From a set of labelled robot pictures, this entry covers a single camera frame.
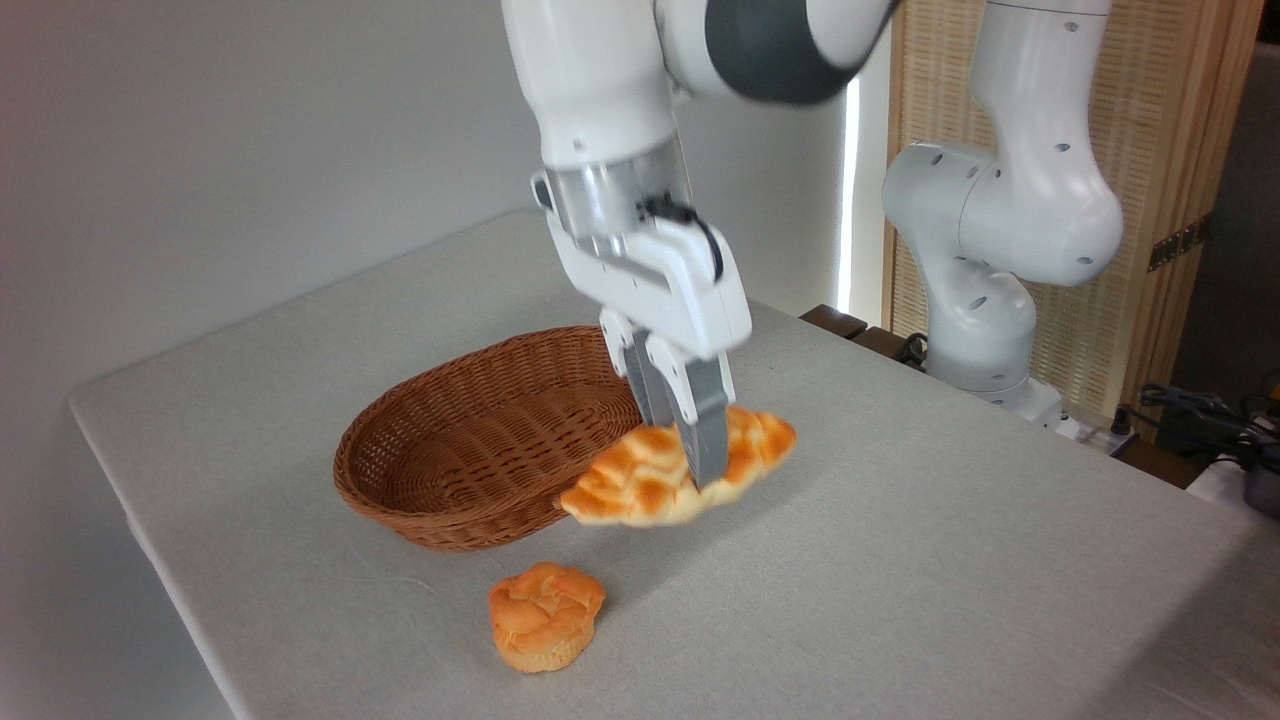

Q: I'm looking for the round orange muffin bread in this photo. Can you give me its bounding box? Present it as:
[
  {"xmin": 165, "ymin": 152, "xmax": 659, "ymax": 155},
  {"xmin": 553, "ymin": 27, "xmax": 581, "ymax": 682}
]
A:
[{"xmin": 487, "ymin": 561, "xmax": 608, "ymax": 674}]

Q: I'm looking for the brown wicker oval basket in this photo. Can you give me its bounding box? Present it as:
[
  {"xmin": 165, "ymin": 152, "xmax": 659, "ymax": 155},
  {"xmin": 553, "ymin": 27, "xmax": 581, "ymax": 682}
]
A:
[{"xmin": 333, "ymin": 325, "xmax": 648, "ymax": 553}]

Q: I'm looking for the long braided bread loaf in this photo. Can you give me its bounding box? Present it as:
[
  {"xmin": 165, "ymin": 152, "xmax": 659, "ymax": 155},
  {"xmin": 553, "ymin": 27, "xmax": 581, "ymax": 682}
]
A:
[{"xmin": 559, "ymin": 404, "xmax": 799, "ymax": 529}]

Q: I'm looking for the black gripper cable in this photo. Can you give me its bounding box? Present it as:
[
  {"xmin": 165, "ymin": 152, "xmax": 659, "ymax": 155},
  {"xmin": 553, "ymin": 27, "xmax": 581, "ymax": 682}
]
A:
[{"xmin": 638, "ymin": 193, "xmax": 725, "ymax": 283}]

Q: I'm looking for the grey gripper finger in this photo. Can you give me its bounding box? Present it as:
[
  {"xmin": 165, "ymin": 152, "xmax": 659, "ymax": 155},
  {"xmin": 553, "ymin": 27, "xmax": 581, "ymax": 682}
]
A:
[
  {"xmin": 644, "ymin": 334, "xmax": 732, "ymax": 490},
  {"xmin": 599, "ymin": 308, "xmax": 674, "ymax": 428}
]

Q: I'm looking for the black screen hinge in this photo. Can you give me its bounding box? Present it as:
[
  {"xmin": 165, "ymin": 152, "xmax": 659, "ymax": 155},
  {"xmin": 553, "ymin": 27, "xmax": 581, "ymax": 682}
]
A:
[{"xmin": 1147, "ymin": 213, "xmax": 1215, "ymax": 273}]

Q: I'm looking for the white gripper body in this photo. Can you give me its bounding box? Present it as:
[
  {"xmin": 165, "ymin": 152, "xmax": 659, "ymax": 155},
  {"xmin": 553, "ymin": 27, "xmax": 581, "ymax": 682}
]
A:
[{"xmin": 545, "ymin": 208, "xmax": 754, "ymax": 362}]

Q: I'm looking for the grey tablecloth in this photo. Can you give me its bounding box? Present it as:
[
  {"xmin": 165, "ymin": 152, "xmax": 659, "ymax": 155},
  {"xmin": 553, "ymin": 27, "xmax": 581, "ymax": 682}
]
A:
[{"xmin": 68, "ymin": 208, "xmax": 1280, "ymax": 720}]

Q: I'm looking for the dark brown wooden furniture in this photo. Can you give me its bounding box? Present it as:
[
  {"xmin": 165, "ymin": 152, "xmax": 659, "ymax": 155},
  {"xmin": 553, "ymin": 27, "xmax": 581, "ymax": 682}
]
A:
[{"xmin": 799, "ymin": 304, "xmax": 926, "ymax": 369}]

